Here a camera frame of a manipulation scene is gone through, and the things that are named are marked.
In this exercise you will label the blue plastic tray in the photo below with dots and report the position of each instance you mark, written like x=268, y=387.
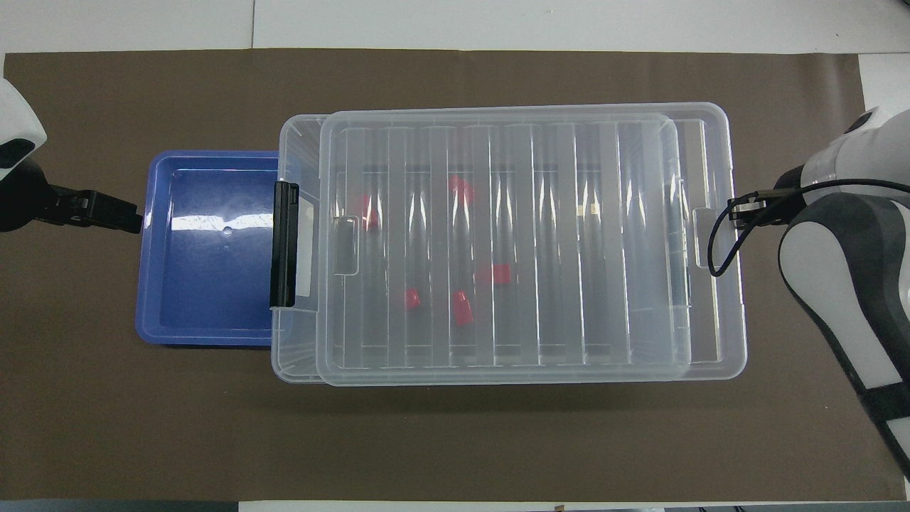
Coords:
x=213, y=249

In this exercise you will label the black box latch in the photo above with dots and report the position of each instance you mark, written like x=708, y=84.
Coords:
x=284, y=245

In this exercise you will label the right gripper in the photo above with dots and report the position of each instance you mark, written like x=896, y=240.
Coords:
x=788, y=199

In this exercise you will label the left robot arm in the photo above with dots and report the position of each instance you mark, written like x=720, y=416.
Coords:
x=14, y=121

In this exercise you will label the red block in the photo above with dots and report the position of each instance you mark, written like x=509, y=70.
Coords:
x=461, y=189
x=369, y=211
x=462, y=308
x=411, y=299
x=500, y=274

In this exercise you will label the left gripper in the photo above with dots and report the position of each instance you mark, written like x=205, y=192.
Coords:
x=21, y=203

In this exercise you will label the clear plastic storage box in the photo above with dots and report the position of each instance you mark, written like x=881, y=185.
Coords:
x=714, y=235

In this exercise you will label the clear plastic box lid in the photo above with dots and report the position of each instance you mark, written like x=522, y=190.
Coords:
x=512, y=249

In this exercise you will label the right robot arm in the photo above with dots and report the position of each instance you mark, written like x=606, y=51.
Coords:
x=846, y=277

